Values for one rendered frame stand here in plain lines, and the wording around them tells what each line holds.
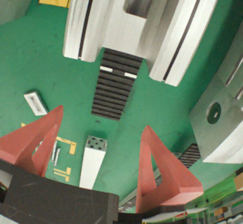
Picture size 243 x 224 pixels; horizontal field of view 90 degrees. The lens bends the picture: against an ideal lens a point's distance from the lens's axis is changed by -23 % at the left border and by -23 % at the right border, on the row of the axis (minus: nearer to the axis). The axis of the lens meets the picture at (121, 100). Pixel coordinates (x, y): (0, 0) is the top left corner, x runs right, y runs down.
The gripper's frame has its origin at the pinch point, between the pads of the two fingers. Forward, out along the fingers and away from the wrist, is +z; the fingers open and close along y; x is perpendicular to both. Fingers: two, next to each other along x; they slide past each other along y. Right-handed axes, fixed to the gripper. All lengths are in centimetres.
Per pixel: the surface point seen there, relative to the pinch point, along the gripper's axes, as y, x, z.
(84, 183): 0.2, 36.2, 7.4
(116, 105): -2.0, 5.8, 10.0
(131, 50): -1.0, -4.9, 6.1
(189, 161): -20.1, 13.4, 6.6
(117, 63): -0.3, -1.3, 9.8
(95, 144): -0.2, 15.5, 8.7
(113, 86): -0.6, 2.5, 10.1
